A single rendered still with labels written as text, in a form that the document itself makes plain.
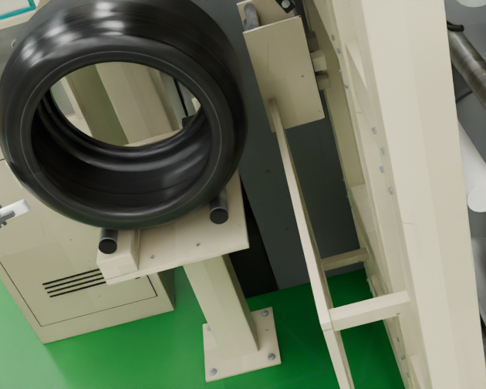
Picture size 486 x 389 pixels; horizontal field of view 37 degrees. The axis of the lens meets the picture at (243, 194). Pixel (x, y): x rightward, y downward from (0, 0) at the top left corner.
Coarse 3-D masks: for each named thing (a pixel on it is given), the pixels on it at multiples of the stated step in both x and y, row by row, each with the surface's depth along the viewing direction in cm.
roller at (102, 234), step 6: (102, 228) 180; (102, 234) 178; (108, 234) 177; (114, 234) 178; (102, 240) 176; (108, 240) 175; (114, 240) 176; (102, 246) 176; (108, 246) 176; (114, 246) 176; (108, 252) 177
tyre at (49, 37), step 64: (64, 0) 157; (128, 0) 152; (64, 64) 147; (192, 64) 150; (0, 128) 158; (64, 128) 186; (192, 128) 189; (64, 192) 166; (128, 192) 189; (192, 192) 168
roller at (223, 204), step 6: (222, 192) 179; (216, 198) 176; (222, 198) 177; (210, 204) 176; (216, 204) 174; (222, 204) 175; (210, 210) 175; (216, 210) 173; (222, 210) 173; (210, 216) 174; (216, 216) 173; (222, 216) 174; (216, 222) 175; (222, 222) 175
